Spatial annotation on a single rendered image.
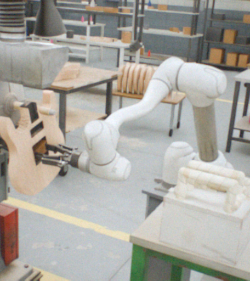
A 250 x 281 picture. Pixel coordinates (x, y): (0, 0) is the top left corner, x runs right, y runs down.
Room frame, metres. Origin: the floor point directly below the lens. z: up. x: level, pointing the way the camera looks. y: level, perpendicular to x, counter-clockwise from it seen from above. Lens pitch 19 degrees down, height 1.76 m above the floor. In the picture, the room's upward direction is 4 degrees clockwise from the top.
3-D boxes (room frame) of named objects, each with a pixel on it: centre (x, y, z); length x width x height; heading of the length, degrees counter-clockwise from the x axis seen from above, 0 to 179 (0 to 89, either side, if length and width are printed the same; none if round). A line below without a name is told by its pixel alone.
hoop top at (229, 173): (1.42, -0.31, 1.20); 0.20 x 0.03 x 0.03; 63
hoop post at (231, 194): (1.31, -0.35, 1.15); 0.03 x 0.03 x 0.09
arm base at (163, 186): (2.36, -0.28, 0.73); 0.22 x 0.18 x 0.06; 57
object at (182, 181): (1.38, -0.20, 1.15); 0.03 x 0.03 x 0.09
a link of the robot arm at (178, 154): (2.35, -0.31, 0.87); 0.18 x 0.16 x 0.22; 59
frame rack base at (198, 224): (1.39, -0.30, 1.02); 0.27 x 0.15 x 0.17; 64
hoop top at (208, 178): (1.35, -0.27, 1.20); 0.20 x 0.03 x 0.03; 63
